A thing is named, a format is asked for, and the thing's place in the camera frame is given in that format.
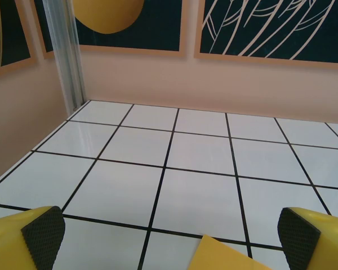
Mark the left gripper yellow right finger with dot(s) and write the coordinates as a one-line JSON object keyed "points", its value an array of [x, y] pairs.
{"points": [[321, 242]]}

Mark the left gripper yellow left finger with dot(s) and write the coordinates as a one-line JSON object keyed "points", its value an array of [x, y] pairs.
{"points": [[14, 242]]}

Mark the aluminium corner post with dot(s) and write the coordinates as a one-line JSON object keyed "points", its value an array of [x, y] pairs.
{"points": [[64, 56]]}

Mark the yellow paper sheet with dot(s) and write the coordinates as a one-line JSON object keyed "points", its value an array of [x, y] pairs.
{"points": [[214, 256]]}

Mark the yellow oval wall panel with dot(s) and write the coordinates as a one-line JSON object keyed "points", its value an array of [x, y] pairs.
{"points": [[157, 22]]}

